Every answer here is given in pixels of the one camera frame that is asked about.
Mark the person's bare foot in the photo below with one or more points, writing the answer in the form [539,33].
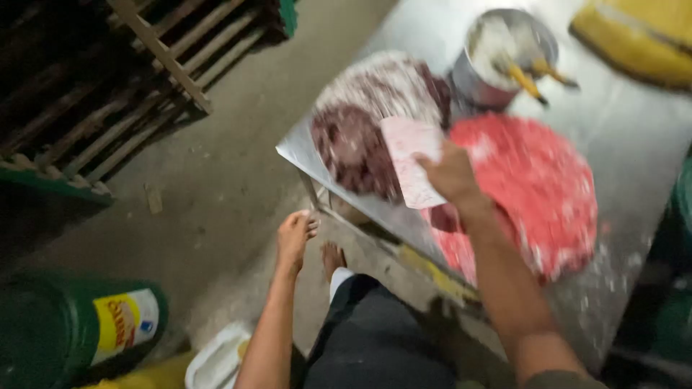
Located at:
[332,259]

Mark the person's black trousers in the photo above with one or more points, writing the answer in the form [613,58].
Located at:
[373,340]

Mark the green container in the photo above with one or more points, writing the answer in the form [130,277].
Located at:
[673,281]

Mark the dark purple dough disc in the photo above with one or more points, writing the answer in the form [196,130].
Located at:
[354,151]

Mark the person's left hand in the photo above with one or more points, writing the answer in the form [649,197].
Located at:
[292,240]

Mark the round white floured tray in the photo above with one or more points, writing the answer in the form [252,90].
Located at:
[386,89]

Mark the yellow plastic basin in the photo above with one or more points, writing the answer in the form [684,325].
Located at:
[635,40]

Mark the person's right hand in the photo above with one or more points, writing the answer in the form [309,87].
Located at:
[451,175]

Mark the person's left fingers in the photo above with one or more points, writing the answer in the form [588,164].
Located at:
[312,222]

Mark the metal work table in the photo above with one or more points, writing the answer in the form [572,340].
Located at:
[540,162]

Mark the green drum with yellow label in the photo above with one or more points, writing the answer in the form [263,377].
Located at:
[70,327]

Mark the person's right fingers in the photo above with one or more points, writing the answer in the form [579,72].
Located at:
[427,162]

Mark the white plastic scraper card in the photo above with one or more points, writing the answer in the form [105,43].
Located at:
[413,162]

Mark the metal pot of white flour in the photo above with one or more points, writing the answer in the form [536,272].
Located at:
[500,57]

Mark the white plastic container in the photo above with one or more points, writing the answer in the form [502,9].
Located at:
[219,359]

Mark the yellow plastic object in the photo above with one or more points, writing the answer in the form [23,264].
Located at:
[146,375]

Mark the red dough disc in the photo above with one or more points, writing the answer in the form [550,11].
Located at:
[532,189]

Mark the wooden slatted pallet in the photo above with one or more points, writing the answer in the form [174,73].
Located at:
[108,81]

